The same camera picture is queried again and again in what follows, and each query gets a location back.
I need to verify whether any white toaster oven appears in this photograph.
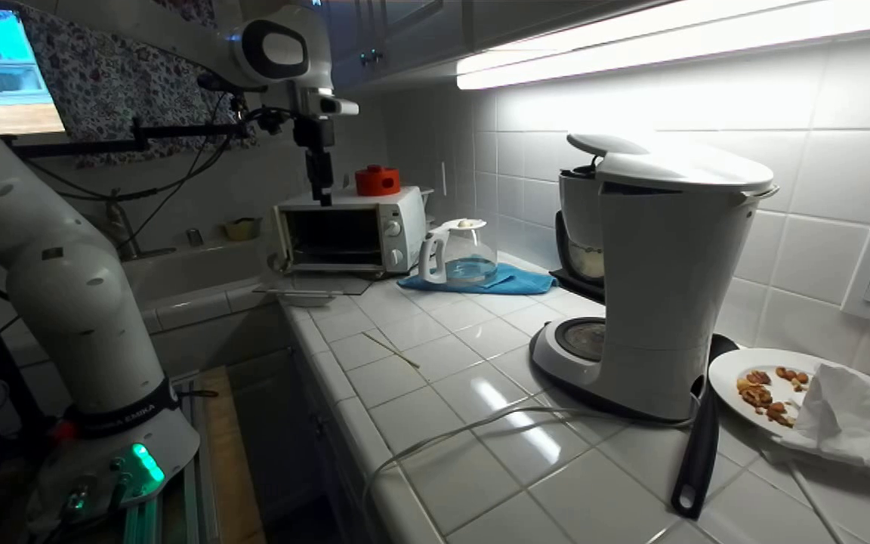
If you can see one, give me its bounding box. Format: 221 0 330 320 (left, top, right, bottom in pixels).
272 186 429 277

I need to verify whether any glass oven door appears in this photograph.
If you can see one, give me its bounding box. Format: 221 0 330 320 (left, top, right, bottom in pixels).
253 270 374 308

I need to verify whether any red pot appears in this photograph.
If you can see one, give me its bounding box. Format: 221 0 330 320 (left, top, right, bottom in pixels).
354 165 402 198

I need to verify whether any yellow bowl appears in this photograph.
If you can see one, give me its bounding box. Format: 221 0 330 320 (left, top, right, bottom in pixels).
223 217 264 243

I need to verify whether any upper cabinet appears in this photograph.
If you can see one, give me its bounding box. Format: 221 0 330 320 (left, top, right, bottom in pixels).
320 0 681 93

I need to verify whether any sink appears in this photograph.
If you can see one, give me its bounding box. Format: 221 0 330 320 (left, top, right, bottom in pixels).
119 236 273 304

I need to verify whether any floral curtain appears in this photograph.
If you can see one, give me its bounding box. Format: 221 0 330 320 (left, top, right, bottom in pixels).
0 0 258 169

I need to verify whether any glass coffee carafe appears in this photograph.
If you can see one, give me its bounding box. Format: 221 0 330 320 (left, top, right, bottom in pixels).
418 218 498 287

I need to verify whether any tap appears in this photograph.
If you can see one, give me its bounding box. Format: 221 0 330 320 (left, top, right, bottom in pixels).
105 189 177 262

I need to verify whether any thin wooden stick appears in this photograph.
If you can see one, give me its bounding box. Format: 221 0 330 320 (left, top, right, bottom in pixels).
361 330 421 370

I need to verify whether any blue cloth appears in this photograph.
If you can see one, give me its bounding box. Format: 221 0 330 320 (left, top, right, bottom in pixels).
396 262 559 296

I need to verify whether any window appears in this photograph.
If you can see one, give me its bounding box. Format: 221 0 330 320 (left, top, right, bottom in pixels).
0 7 67 138

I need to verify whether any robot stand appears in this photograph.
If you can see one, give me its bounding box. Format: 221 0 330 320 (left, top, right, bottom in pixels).
0 365 270 544

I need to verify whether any under-cabinet light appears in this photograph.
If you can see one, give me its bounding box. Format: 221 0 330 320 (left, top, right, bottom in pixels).
455 0 870 91

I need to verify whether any white coffee maker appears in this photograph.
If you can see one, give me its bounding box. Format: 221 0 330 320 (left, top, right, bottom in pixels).
529 132 780 423

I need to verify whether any white plate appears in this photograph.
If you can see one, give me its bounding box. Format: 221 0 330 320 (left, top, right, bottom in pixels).
708 347 870 456

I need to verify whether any black spatula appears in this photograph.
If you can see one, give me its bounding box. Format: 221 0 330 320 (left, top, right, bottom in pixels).
670 332 740 521

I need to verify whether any heap of nuts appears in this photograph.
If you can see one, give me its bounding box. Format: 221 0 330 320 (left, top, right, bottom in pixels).
736 366 811 429

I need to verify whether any white paper napkin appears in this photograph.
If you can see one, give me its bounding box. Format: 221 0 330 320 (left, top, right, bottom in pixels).
770 363 870 489

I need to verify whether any oven door handle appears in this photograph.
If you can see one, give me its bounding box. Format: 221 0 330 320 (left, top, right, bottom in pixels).
278 291 340 308

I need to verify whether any white cable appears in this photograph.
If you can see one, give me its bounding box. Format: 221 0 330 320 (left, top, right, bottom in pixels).
362 404 698 530

